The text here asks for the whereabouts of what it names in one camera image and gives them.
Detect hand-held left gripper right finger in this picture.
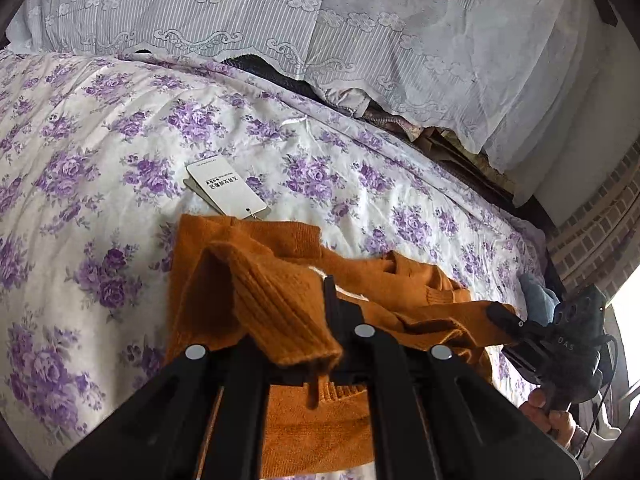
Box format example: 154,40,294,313
322,275,583,480

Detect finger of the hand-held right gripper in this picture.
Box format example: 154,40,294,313
487,302,554,349
501,343,546,386

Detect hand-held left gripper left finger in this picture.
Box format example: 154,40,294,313
52,332,273,480

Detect orange knitted cardigan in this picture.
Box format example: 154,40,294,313
165,214,518,478

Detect person's right hand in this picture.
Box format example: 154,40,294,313
520,389,579,449

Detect light blue cloth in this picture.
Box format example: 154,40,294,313
520,272,561,326

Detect white paper clothing tag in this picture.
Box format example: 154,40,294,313
186,159,271,221

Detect purple floral bedsheet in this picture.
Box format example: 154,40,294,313
0,50,556,480

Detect white lace cover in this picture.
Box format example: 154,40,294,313
5,0,621,206

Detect black cable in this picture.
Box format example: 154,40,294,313
575,332,621,461

